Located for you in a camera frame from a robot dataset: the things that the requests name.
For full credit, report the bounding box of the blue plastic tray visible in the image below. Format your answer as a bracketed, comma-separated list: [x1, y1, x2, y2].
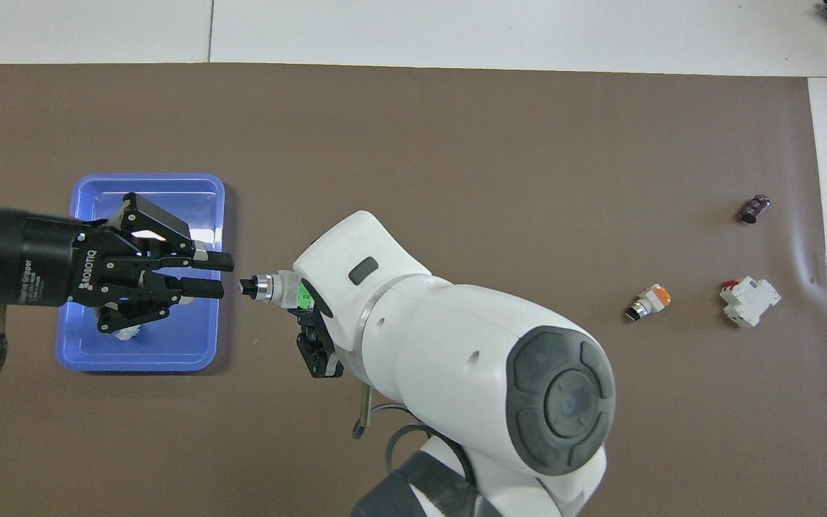
[55, 172, 226, 373]

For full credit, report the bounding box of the brown table mat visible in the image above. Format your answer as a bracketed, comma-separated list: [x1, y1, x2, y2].
[0, 63, 827, 517]

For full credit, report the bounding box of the light green base switch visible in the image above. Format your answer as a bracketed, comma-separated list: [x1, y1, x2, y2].
[238, 270, 315, 312]

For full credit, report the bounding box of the small black cylindrical component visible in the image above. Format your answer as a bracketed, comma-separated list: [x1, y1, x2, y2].
[739, 193, 772, 225]

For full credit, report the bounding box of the orange base switch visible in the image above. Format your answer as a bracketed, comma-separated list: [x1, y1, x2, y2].
[624, 284, 673, 322]

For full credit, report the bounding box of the white red circuit breaker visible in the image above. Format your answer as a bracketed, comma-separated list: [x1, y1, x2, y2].
[719, 276, 782, 328]

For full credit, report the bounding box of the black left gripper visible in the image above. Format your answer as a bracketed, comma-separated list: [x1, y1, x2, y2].
[0, 192, 235, 335]

